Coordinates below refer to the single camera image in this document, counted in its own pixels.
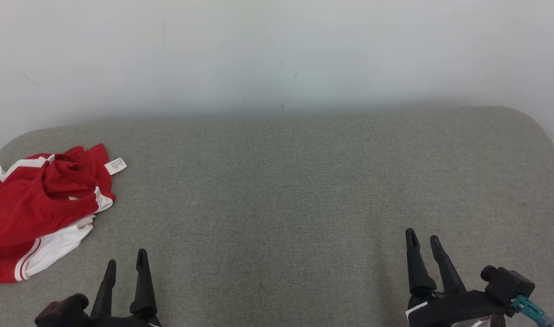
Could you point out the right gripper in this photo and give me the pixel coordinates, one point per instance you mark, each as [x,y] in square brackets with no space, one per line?
[454,306]

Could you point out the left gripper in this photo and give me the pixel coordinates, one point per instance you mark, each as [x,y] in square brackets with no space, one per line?
[122,322]

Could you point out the red shorts with white label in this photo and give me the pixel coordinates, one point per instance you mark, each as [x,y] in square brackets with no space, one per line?
[54,250]

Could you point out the red garment with white stripe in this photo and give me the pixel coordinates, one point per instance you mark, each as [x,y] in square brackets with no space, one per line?
[29,164]

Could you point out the grey fabric sofa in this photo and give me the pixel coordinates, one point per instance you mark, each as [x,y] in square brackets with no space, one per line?
[276,204]

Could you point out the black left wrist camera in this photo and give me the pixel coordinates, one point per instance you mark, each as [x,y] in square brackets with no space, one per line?
[63,313]

